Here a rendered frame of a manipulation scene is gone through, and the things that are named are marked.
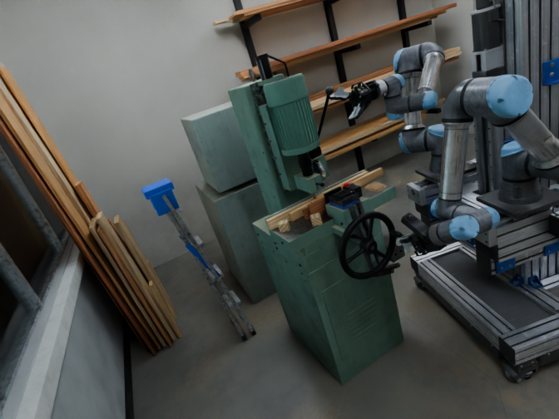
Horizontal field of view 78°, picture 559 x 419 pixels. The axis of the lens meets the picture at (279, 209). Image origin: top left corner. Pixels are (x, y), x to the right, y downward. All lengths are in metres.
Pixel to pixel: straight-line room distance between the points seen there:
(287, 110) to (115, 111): 2.43
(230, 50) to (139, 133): 1.23
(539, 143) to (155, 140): 3.12
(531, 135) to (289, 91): 0.84
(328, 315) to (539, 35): 1.43
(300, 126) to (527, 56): 0.91
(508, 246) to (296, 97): 1.04
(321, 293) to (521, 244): 0.85
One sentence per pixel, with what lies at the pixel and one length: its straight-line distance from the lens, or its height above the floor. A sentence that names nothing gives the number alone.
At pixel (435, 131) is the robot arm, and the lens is 1.95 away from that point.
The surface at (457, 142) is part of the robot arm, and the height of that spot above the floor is 1.17.
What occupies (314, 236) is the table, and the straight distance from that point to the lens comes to 1.50.
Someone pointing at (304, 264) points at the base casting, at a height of 0.76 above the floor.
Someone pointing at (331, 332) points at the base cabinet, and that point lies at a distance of 1.79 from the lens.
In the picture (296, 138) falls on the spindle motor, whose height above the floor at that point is 1.27.
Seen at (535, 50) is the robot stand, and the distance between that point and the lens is 1.76.
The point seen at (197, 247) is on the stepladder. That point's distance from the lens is 2.08.
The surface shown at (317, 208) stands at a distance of 1.56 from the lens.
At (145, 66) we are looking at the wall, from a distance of 3.69.
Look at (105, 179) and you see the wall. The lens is 3.72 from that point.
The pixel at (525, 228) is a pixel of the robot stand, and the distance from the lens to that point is 1.69.
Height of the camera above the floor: 1.58
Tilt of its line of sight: 22 degrees down
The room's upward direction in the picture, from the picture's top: 18 degrees counter-clockwise
